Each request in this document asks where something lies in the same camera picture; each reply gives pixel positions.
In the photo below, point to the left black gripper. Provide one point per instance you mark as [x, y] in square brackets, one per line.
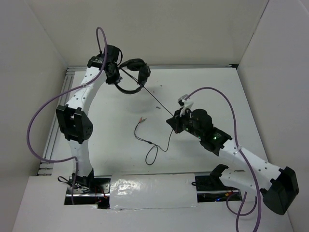
[116, 79]

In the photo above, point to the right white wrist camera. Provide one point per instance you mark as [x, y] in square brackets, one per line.
[185, 103]

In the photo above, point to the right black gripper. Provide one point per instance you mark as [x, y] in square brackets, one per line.
[179, 115]

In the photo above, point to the white taped cover sheet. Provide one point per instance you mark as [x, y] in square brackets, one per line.
[153, 191]

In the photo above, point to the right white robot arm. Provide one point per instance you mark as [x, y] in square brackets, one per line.
[278, 187]

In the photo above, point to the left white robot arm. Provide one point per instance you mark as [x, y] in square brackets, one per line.
[73, 116]

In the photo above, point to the black headphones with cable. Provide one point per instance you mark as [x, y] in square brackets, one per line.
[139, 71]

